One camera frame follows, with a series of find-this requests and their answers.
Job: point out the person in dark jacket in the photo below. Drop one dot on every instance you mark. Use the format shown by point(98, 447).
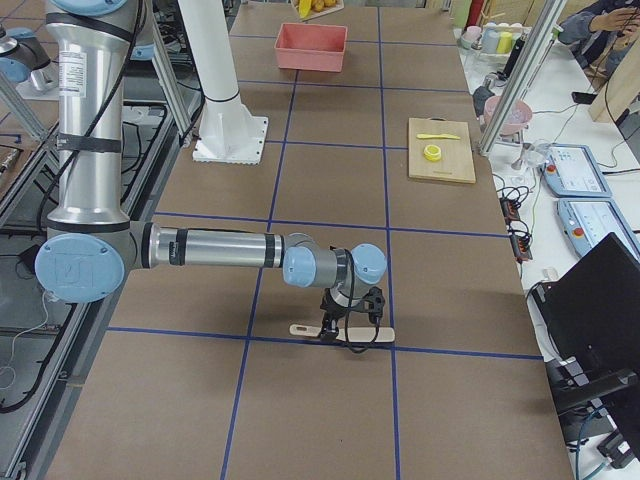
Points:
point(601, 34)

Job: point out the aluminium frame post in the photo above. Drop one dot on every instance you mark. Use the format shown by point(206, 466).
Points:
point(533, 49)

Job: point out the black laptop monitor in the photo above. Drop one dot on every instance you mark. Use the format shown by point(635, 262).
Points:
point(592, 316)

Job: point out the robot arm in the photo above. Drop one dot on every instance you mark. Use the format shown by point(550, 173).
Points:
point(92, 244)

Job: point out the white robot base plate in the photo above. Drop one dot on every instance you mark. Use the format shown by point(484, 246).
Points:
point(231, 139)

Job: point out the pink plastic bin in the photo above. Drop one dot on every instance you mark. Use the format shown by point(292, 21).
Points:
point(311, 47)

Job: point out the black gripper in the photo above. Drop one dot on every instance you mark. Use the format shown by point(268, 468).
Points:
point(330, 315)

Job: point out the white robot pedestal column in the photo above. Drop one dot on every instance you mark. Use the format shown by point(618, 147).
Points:
point(207, 32)

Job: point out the brown toy potato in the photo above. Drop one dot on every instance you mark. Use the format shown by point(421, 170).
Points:
point(320, 5)

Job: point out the wooden cutting board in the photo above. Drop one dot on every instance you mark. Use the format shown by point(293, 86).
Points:
point(457, 163)

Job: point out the yellow plastic knife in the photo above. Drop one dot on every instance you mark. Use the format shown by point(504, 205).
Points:
point(443, 136)

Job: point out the yellow lemon slices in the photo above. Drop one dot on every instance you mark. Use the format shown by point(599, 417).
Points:
point(432, 153)

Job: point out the yellow toy corn cob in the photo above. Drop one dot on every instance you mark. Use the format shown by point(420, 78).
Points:
point(304, 8)

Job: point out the beige plastic dustpan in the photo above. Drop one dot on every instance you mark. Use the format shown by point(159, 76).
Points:
point(339, 6)

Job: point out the lower teach pendant tablet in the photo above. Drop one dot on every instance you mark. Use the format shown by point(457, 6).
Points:
point(587, 221)

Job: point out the upper teach pendant tablet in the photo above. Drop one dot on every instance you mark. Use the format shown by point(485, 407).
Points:
point(572, 171)

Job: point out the teach pendant tablet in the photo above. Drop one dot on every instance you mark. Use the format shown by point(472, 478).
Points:
point(587, 221)
point(572, 171)

